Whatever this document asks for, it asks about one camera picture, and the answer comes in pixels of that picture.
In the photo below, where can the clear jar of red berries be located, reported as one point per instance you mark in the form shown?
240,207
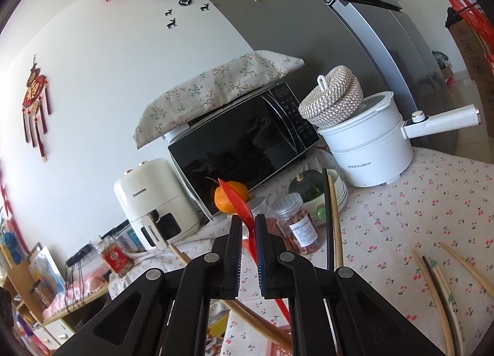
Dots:
258,205

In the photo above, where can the grey refrigerator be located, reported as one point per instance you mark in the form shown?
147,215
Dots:
308,24

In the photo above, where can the cherry print tablecloth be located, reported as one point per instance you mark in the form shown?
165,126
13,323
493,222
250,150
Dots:
405,224

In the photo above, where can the woven lidded basket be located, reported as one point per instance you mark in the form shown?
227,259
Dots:
335,101

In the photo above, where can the white electric cooking pot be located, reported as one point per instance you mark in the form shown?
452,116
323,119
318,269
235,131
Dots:
366,147

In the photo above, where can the red plastic spoon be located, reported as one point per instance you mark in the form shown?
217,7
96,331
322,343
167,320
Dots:
235,197

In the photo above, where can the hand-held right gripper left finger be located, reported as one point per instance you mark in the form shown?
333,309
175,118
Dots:
237,255

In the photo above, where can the brown cardboard box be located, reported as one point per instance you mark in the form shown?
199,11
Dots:
469,43

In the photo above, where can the black microwave oven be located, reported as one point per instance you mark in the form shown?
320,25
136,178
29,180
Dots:
231,151

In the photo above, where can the orange fruit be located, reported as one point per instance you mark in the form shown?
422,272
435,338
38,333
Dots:
222,203

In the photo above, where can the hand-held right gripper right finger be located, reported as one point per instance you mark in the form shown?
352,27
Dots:
261,255

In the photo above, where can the clear glass container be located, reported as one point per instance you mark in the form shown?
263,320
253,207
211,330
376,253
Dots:
131,238

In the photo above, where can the cream air fryer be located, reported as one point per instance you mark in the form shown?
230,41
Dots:
146,194

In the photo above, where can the wooden shelf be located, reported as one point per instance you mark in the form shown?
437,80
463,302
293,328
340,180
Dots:
23,290

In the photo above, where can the wooden chopstick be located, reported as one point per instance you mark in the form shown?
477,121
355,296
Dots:
336,224
448,294
467,263
262,321

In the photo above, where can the red label jar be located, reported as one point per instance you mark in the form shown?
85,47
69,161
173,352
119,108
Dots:
115,259

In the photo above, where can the red knot wall ornament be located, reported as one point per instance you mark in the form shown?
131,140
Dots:
34,89

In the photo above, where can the dark green squash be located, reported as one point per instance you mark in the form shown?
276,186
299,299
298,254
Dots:
307,184

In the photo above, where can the clear labelled spice jar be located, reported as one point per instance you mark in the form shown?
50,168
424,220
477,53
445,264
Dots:
299,228

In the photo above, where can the red plastic bag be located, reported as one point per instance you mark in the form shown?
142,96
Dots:
463,4

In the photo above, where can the floral cloth cover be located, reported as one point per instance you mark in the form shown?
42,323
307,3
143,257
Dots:
216,86

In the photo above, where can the white ceramic pot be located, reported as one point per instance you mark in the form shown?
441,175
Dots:
341,194

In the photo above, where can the small-flower print cloth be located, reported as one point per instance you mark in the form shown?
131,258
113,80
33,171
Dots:
127,280

